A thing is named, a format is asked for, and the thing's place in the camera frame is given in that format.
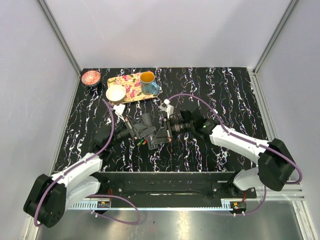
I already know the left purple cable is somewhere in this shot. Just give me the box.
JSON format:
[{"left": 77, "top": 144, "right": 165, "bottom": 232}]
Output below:
[{"left": 32, "top": 98, "right": 142, "bottom": 227}]

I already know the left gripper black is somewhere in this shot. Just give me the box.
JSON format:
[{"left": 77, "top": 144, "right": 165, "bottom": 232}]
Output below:
[{"left": 107, "top": 116, "right": 156, "bottom": 149}]

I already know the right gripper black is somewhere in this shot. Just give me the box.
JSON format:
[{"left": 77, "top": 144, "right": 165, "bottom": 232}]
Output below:
[{"left": 152, "top": 117, "right": 194, "bottom": 146}]

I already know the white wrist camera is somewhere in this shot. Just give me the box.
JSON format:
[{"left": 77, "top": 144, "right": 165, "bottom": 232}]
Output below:
[
  {"left": 159, "top": 99, "right": 174, "bottom": 119},
  {"left": 112, "top": 103, "right": 126, "bottom": 122}
]

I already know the black remote control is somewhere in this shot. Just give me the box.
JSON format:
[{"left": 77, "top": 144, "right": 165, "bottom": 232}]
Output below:
[{"left": 141, "top": 113, "right": 158, "bottom": 150}]

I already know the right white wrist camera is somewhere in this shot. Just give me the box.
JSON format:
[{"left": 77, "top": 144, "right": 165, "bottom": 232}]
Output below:
[{"left": 159, "top": 99, "right": 174, "bottom": 119}]

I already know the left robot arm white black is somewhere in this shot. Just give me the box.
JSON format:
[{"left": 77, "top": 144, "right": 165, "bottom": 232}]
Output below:
[{"left": 23, "top": 117, "right": 156, "bottom": 228}]

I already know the floral yellow tray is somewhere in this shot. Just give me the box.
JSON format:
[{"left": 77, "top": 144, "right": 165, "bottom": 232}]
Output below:
[{"left": 107, "top": 72, "right": 158, "bottom": 103}]

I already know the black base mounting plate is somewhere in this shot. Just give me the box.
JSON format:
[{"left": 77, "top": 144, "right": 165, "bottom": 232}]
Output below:
[{"left": 93, "top": 172, "right": 257, "bottom": 210}]

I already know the blue mug orange inside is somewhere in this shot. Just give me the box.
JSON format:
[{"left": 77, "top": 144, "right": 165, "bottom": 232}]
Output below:
[{"left": 140, "top": 71, "right": 160, "bottom": 95}]

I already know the green orange battery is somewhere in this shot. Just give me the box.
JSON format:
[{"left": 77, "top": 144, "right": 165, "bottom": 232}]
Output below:
[{"left": 137, "top": 139, "right": 145, "bottom": 146}]

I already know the white small bowl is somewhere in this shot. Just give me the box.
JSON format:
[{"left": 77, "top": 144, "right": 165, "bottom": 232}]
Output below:
[{"left": 105, "top": 85, "right": 127, "bottom": 105}]

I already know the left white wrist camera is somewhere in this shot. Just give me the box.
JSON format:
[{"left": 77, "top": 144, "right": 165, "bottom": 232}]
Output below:
[{"left": 112, "top": 103, "right": 126, "bottom": 122}]

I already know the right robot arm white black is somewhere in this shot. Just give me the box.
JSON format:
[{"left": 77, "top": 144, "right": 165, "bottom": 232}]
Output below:
[{"left": 147, "top": 108, "right": 295, "bottom": 198}]

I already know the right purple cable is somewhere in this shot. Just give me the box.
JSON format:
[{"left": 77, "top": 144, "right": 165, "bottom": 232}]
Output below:
[{"left": 166, "top": 93, "right": 303, "bottom": 217}]

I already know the purple cable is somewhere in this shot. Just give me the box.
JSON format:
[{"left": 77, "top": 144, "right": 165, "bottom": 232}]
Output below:
[
  {"left": 32, "top": 98, "right": 142, "bottom": 227},
  {"left": 166, "top": 93, "right": 303, "bottom": 217}
]

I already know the red patterned bowl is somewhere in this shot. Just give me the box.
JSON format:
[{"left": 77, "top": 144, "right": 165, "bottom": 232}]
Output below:
[{"left": 81, "top": 70, "right": 101, "bottom": 86}]

